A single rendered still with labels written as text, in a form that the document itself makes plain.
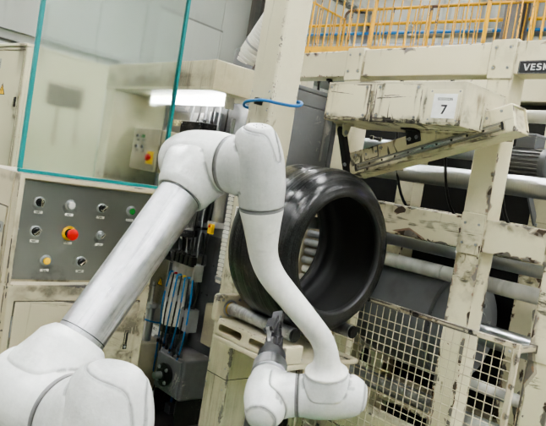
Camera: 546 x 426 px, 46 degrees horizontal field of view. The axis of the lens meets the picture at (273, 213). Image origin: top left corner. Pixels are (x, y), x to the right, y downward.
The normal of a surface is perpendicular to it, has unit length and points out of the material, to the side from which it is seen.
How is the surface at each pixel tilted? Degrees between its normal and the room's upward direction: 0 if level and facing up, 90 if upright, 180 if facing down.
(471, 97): 90
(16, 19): 90
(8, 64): 90
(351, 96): 90
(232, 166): 103
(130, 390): 60
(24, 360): 51
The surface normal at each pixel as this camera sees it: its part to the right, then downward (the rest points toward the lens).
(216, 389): -0.74, -0.08
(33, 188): 0.66, 0.15
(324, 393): -0.14, 0.16
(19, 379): -0.33, -0.67
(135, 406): 0.78, -0.19
